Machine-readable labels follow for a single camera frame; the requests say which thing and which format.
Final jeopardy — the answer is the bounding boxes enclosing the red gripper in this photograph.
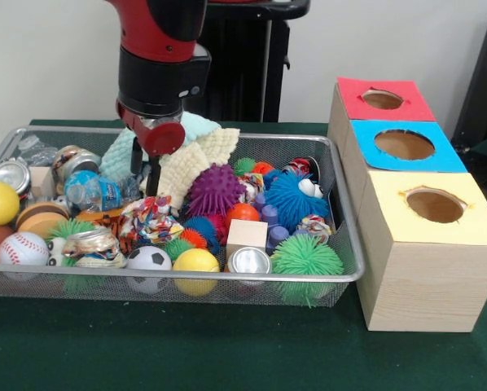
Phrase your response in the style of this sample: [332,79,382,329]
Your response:
[116,99,186,198]

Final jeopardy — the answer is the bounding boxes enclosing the shallow wire mesh bin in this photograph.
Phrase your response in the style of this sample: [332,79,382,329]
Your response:
[0,125,366,308]

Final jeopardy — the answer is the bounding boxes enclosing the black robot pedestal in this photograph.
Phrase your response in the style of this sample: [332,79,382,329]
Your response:
[199,0,311,123]

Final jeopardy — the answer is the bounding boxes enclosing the black chair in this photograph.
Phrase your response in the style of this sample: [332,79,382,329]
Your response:
[451,8,487,160]

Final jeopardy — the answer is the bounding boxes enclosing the colourful patterned cloth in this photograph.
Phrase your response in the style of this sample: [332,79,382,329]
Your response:
[117,195,185,247]

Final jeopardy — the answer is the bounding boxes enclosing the white baseball toy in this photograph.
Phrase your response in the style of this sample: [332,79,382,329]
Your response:
[0,232,50,267]

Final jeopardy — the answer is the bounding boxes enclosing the pale yellow cloth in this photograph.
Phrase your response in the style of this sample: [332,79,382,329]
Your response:
[156,128,240,213]

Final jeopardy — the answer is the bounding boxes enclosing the plain green spiky ball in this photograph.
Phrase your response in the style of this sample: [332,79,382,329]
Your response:
[270,234,344,306]

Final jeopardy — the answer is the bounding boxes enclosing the dark blue spiky ball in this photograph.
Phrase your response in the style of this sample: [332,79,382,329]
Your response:
[264,169,330,233]

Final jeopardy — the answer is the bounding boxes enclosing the pale wooden cube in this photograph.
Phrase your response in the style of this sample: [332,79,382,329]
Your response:
[226,219,269,258]

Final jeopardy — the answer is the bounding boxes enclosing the black white soccer ball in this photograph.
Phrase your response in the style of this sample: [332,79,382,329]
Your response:
[125,246,173,294]

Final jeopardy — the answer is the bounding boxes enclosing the small silver can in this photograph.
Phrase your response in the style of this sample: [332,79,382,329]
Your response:
[226,246,272,278]

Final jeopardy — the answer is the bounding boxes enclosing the mint green cloth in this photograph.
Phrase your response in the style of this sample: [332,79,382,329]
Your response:
[99,112,222,187]

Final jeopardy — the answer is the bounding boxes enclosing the purple spiky toy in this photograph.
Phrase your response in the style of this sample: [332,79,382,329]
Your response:
[185,163,246,217]

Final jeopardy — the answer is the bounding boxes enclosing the blue globe ball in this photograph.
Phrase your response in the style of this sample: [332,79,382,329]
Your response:
[64,171,124,213]

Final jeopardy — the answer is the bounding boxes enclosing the wooden box three holes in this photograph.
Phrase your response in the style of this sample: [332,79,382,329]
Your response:
[328,77,487,333]

